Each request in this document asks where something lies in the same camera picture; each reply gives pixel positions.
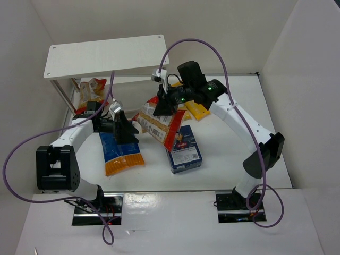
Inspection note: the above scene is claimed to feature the red macaroni bag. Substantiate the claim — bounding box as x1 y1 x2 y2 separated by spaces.
132 96 186 151

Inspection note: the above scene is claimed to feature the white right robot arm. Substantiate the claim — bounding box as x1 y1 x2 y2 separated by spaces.
151 61 285 199

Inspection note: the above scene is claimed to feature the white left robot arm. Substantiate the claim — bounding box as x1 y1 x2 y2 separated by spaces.
36 101 143 211

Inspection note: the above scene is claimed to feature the red pasta bag under shelf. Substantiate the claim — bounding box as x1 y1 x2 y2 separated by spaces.
76 78 107 114

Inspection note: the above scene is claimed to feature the blue Barilla pasta box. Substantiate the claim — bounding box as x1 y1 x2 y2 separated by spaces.
166 125 202 174

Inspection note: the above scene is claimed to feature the yellow clear spaghetti bag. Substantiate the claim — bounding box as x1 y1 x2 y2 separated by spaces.
179 107 192 121

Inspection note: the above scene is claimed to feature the yellow Pastatime spaghetti pack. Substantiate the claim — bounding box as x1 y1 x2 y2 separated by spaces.
171 81 211 122

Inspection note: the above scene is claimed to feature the blue orange penne bag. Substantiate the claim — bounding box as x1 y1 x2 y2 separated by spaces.
99 132 145 176

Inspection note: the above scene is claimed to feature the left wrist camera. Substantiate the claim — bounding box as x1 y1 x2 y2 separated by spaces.
109 100 123 121

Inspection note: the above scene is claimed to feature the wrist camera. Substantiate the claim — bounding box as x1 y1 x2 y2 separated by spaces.
151 69 168 93
109 100 123 121

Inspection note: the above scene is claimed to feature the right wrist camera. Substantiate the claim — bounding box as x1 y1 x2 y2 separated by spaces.
151 69 168 93

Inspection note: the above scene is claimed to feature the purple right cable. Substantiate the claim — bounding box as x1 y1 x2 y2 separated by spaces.
159 38 285 228

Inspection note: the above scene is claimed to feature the purple cable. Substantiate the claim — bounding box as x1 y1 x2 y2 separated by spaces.
2 70 116 245
159 38 285 228

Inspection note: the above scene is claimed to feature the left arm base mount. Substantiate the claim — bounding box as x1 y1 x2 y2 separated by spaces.
67 193 123 226

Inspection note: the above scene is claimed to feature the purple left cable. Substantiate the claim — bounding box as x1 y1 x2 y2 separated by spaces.
2 70 116 245

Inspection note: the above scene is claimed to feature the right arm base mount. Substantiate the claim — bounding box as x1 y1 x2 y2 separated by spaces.
213 192 267 224

